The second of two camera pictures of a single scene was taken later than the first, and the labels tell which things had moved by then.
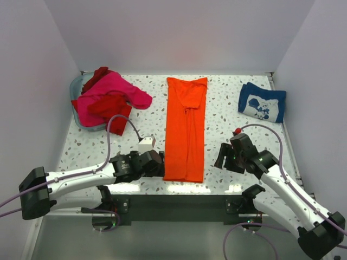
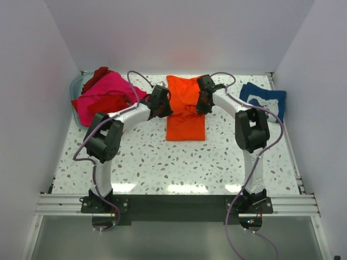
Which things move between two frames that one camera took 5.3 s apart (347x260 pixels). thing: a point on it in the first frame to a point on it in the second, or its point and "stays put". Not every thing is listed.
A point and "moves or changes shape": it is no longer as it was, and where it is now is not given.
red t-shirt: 104,106 stays put
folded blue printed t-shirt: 263,104 stays put
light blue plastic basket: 76,89 stays put
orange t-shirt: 185,128 moves or changes shape
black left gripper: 159,170 to 168,111
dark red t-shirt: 98,73 stays put
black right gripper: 226,150 to 201,110
